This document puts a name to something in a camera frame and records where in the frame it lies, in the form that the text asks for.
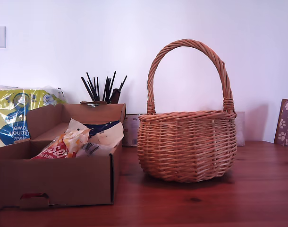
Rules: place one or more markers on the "white Galaxy egg bag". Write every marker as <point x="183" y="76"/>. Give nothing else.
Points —
<point x="108" y="137"/>

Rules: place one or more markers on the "blue Terry's orange egg bag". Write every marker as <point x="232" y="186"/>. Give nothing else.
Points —
<point x="96" y="127"/>

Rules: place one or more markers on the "white crinkled printed egg bag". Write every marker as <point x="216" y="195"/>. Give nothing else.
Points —
<point x="75" y="125"/>

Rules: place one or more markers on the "red and orange egg bag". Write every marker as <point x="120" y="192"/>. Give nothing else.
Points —
<point x="56" y="150"/>

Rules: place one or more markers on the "brown cardboard box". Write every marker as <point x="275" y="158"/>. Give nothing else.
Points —
<point x="63" y="179"/>

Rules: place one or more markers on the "white labelled tin can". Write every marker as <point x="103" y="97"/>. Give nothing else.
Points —
<point x="131" y="132"/>

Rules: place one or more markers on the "thin black stick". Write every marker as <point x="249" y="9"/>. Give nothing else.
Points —
<point x="98" y="88"/>
<point x="88" y="88"/>
<point x="95" y="88"/>
<point x="123" y="83"/>
<point x="112" y="84"/>
<point x="105" y="88"/>
<point x="92" y="86"/>

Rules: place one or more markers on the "clear glass jar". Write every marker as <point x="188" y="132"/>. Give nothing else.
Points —
<point x="240" y="130"/>

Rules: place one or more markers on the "kitchen towel pack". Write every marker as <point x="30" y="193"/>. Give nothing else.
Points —
<point x="14" y="111"/>

